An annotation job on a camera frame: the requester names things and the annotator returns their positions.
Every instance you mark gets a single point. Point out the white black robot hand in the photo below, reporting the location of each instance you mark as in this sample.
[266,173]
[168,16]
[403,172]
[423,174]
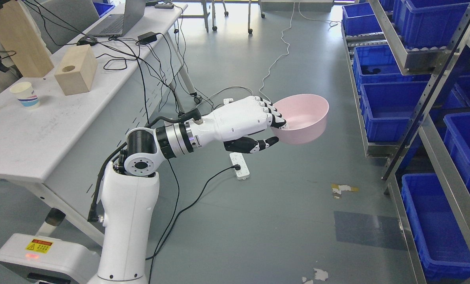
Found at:
[233,124]

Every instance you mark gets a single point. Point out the pink ikea bowl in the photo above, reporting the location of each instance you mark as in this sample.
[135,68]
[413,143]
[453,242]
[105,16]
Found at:
[306,118]

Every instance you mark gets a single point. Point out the robot base white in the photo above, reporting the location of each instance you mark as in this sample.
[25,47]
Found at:
[45,260]

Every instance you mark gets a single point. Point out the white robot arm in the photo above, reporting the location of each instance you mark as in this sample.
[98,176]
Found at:
[129,193]

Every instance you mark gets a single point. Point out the white power strip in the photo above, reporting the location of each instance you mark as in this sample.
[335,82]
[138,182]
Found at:
[241,169]

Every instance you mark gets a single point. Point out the black power adapter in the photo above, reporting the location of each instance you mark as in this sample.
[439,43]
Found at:
[147,38]

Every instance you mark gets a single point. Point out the grey laptop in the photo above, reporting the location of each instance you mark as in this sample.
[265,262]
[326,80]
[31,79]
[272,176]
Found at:
[120,24]

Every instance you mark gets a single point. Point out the blue bin middle rack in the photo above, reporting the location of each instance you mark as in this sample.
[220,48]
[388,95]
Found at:
[387,108]

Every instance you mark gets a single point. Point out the wooden block with hole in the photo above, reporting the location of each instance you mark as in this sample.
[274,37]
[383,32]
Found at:
[76,71]

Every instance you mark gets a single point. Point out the white long desk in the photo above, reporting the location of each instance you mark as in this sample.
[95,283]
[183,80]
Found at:
[57,149]

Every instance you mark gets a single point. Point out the steel rack with bins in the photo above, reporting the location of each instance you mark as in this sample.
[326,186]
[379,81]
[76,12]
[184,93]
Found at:
[440,63]

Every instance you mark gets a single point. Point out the paper cup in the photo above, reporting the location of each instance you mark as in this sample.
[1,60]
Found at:
[25,94]

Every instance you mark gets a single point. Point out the tall wooden board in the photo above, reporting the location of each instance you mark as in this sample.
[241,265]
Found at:
[19,33]

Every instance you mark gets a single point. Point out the blue bin bottom right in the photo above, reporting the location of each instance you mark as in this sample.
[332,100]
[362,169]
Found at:
[441,247]

